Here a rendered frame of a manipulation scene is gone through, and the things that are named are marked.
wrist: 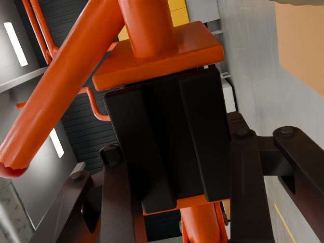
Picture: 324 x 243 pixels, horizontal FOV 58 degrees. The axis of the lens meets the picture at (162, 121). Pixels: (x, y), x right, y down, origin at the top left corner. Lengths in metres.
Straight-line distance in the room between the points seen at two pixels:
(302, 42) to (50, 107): 0.24
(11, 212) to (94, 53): 6.30
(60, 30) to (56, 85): 11.09
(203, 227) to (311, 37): 0.20
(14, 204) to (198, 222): 6.27
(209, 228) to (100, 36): 0.13
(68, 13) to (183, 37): 10.98
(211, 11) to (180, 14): 0.73
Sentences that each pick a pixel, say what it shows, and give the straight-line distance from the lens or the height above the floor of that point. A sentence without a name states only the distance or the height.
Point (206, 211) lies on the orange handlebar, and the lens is 0.19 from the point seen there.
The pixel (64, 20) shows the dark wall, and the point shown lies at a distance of 11.19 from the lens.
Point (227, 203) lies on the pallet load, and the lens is 7.27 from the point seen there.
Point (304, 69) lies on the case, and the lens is 0.33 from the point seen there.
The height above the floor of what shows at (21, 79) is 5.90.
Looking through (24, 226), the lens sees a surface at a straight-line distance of 6.64.
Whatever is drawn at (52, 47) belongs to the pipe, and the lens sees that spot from 8.24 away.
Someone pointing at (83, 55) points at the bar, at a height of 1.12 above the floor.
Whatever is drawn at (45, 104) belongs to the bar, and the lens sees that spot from 0.18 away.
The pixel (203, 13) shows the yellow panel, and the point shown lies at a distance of 7.42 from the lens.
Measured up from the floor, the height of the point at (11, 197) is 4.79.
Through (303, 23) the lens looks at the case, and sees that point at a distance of 0.32.
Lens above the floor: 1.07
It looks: 7 degrees up
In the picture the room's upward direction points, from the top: 103 degrees counter-clockwise
